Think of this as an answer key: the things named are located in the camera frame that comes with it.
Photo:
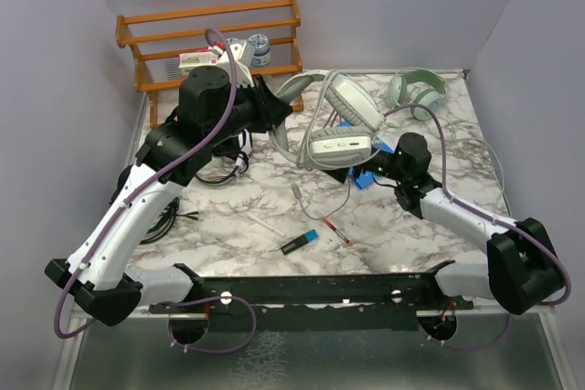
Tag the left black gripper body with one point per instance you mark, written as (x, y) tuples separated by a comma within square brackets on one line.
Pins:
[(248, 109)]

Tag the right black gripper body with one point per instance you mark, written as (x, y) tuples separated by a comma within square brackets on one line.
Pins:
[(383, 163)]

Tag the black white headphones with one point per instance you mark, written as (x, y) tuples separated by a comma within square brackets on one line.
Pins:
[(232, 160)]

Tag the black blue headphones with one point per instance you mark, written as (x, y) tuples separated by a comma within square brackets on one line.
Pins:
[(166, 219)]

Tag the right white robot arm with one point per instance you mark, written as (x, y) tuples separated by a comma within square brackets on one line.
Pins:
[(521, 269)]

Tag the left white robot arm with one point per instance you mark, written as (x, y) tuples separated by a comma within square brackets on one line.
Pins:
[(209, 111)]

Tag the mint green headphones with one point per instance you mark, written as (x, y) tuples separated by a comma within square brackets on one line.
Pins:
[(419, 86)]

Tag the blue notebook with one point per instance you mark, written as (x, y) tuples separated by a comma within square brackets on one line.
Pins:
[(366, 178)]

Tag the red pen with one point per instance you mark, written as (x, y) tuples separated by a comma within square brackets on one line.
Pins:
[(338, 232)]

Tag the right blue white jar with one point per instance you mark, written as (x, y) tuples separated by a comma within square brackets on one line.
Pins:
[(262, 50)]

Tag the blue black highlighter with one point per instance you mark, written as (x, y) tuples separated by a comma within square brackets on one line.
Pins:
[(299, 242)]

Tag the white red box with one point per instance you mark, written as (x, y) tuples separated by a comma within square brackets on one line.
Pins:
[(191, 60)]

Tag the white stick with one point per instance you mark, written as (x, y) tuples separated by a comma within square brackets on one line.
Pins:
[(265, 225)]

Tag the wooden shelf rack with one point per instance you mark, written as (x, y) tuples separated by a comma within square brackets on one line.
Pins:
[(156, 40)]

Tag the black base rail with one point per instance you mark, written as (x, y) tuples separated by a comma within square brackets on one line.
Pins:
[(311, 303)]

